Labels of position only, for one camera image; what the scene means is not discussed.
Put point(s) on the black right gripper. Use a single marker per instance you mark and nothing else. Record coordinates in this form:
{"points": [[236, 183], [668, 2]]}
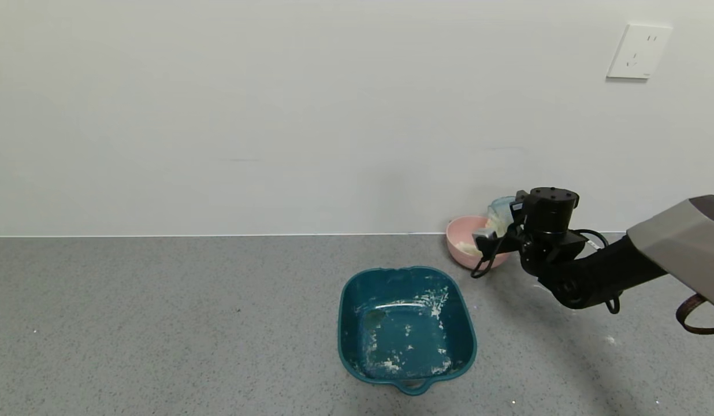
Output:
{"points": [[550, 251]]}

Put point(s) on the ribbed clear teal cup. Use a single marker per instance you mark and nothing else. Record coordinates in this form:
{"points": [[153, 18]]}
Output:
{"points": [[501, 214]]}

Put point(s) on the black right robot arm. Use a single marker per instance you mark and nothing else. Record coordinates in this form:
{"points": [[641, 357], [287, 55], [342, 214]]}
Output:
{"points": [[651, 254]]}

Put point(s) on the white powder heap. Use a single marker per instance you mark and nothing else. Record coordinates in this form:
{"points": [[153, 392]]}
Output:
{"points": [[465, 248], [498, 224]]}

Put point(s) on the pink ribbed bowl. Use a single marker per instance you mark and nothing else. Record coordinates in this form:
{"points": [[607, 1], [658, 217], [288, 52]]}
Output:
{"points": [[461, 231]]}

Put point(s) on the teal square plastic tray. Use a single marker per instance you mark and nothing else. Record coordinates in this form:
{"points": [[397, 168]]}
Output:
{"points": [[391, 289]]}

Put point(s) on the small spilled powder spot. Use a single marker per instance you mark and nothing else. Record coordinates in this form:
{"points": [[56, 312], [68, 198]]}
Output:
{"points": [[611, 340]]}

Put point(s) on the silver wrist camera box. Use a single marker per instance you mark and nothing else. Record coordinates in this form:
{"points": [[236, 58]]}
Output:
{"points": [[486, 234]]}

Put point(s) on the white wall power socket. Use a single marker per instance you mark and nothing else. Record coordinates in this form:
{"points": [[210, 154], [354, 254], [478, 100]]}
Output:
{"points": [[638, 52]]}

